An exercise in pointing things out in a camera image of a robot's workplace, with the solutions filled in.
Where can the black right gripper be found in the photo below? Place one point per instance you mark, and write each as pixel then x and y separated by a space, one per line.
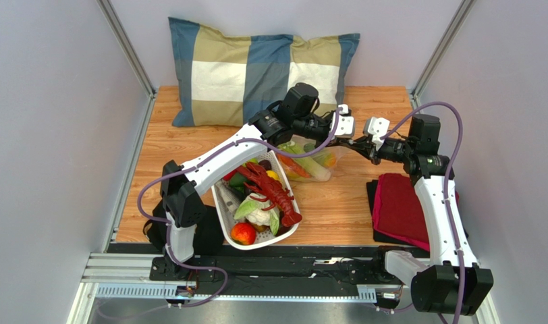
pixel 372 150

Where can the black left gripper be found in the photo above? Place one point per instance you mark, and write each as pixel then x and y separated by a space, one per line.
pixel 339 142

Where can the green orange mango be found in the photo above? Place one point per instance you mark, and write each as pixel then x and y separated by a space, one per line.
pixel 329 160

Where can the clear pink zip top bag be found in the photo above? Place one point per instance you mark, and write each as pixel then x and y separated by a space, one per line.
pixel 309 146

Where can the green celery stalk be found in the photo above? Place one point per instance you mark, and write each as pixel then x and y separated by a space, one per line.
pixel 316 170

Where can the orange carrot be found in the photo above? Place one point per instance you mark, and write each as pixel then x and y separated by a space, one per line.
pixel 292 167

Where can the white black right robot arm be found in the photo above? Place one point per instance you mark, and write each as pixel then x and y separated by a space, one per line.
pixel 452 281

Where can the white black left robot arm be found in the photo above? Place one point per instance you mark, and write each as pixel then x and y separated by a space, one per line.
pixel 183 185

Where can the yellow bell pepper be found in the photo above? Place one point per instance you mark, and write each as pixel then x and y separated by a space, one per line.
pixel 272 174

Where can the dark purple fruit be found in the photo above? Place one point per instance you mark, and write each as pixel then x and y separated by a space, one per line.
pixel 266 164

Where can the red toy lobster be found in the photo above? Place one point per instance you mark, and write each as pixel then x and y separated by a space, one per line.
pixel 271 189

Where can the white cauliflower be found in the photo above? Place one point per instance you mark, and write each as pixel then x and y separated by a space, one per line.
pixel 273 212

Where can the green cabbage leaf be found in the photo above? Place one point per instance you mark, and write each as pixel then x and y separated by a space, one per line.
pixel 252 210

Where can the red apple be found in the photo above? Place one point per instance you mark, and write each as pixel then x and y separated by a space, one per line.
pixel 230 175

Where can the grey toy fish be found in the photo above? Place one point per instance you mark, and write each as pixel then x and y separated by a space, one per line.
pixel 231 197

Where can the checkered blue beige pillow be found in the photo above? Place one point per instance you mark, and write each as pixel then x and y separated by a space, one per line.
pixel 225 80

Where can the small orange fruit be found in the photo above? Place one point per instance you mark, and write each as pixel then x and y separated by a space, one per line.
pixel 243 233

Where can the black cap with logo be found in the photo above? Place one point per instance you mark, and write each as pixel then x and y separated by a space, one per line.
pixel 205 238

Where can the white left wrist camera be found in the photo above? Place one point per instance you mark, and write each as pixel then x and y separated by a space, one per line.
pixel 343 123

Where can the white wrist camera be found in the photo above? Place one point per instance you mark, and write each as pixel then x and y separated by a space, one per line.
pixel 343 123
pixel 376 128

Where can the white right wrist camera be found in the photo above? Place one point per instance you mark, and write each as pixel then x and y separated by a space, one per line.
pixel 376 128

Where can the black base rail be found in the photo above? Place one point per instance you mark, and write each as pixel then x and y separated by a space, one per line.
pixel 278 273

